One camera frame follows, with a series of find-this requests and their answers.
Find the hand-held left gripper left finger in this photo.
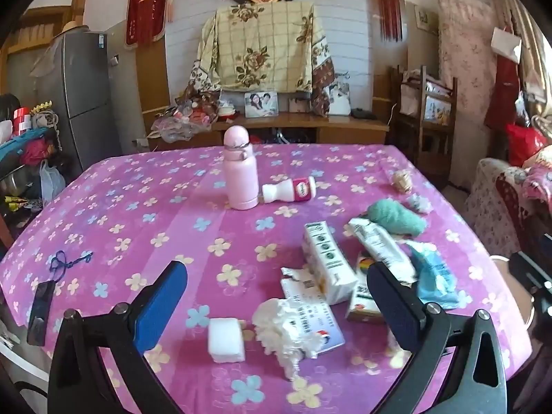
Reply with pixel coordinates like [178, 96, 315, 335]
[48, 260, 189, 414]

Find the small colourful printed carton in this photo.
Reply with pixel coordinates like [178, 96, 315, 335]
[346, 254, 390, 325]

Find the white carton green print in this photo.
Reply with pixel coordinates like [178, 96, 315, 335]
[301, 220, 359, 305]

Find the pile of plastic bags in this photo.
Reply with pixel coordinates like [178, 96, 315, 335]
[150, 94, 217, 144]

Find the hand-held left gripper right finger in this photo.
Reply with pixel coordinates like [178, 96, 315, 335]
[366, 261, 509, 414]

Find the red knot hanging with tassels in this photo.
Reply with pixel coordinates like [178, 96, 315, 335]
[373, 0, 413, 44]

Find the red hanging garment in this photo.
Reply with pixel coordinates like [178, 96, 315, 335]
[484, 57, 521, 131]

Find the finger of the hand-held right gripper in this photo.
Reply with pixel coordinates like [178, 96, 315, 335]
[509, 251, 552, 294]

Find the wooden frame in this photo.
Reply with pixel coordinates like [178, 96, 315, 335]
[0, 0, 94, 58]

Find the cream floral cover cloth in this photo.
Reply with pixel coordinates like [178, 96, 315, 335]
[185, 2, 336, 118]

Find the red knot hanging with banner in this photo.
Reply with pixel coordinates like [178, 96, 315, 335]
[125, 0, 178, 49]

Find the white printed packet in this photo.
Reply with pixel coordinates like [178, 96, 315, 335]
[280, 266, 346, 359]

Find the white photo stand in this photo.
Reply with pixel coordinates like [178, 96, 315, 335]
[329, 72, 353, 117]

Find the white paper bag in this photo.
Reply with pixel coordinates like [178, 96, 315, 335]
[491, 25, 523, 64]

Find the pink printed blanket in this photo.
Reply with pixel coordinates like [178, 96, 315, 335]
[519, 146, 552, 217]

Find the pink water bottle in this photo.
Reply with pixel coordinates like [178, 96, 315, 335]
[223, 125, 260, 211]

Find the grey refrigerator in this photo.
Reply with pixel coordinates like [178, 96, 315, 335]
[31, 31, 124, 174]

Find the purple floral tablecloth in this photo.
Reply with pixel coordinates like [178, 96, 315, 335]
[0, 143, 533, 414]

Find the framed photo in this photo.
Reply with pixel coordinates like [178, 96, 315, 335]
[244, 90, 279, 118]

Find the white foam block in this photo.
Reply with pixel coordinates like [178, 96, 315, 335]
[207, 317, 246, 364]

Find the white round stool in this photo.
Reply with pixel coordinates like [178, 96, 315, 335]
[489, 255, 536, 325]

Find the red plastic bag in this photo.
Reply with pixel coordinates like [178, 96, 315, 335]
[506, 122, 549, 167]

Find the sofa with floral cover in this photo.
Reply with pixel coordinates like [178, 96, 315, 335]
[467, 156, 552, 264]

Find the flat black device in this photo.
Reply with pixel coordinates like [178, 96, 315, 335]
[26, 281, 56, 347]

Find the white yogurt bottle pink label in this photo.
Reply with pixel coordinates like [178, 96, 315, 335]
[262, 176, 317, 205]

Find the straw hat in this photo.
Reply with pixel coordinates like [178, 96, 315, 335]
[53, 21, 90, 38]

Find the light blue plastic wrapper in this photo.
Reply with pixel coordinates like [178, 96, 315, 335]
[404, 240, 461, 310]

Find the wooden cabinet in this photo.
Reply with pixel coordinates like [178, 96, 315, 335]
[146, 111, 390, 152]

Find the white plastic bag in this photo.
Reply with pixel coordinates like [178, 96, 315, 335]
[39, 159, 66, 202]

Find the green knitted cloth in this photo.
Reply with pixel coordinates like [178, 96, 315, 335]
[366, 199, 428, 238]

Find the wooden slatted chair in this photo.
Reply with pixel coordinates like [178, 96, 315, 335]
[389, 65, 459, 191]

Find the white tissue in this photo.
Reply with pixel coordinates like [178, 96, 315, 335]
[252, 297, 325, 381]

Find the white plastic wrapper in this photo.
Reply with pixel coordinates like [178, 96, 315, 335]
[347, 217, 417, 286]

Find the blue string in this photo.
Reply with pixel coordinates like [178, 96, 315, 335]
[49, 249, 94, 273]

